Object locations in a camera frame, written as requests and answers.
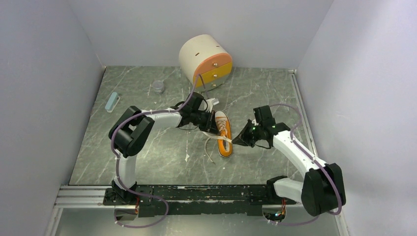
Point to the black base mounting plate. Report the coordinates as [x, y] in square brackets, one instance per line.
[195, 199]

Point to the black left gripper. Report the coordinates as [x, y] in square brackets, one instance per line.
[210, 124]

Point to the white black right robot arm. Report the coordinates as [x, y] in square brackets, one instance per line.
[322, 188]

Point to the light blue eraser block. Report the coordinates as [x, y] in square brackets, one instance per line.
[112, 102]

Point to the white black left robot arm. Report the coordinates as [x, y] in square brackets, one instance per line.
[129, 135]

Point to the white shoelace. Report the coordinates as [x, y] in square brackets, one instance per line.
[210, 144]

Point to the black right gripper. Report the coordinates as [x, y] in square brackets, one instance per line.
[242, 138]

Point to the aluminium rail frame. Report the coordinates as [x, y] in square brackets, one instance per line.
[83, 197]

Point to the small clear round jar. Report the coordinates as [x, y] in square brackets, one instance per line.
[158, 86]

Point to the round cream drawer cabinet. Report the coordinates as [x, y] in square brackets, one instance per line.
[204, 62]

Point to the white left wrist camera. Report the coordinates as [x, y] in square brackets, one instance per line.
[211, 102]

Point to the orange canvas sneaker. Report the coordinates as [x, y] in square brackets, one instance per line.
[224, 128]

